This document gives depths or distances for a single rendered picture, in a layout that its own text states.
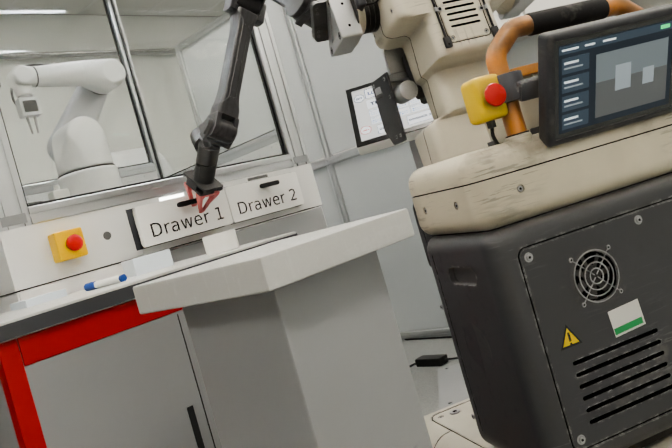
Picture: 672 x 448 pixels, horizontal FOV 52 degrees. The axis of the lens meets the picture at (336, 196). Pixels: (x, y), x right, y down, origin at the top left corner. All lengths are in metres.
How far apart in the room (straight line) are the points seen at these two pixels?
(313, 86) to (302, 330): 3.00
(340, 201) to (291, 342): 2.92
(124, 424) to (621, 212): 0.87
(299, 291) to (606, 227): 0.54
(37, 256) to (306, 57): 2.32
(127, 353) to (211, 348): 0.31
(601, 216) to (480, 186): 0.21
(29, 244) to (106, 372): 0.66
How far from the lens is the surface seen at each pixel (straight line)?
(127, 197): 1.93
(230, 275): 0.81
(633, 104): 1.20
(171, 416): 1.28
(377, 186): 3.57
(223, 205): 2.02
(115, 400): 1.23
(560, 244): 1.12
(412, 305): 3.62
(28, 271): 1.81
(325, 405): 0.86
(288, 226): 2.21
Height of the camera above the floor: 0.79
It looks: level
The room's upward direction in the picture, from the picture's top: 16 degrees counter-clockwise
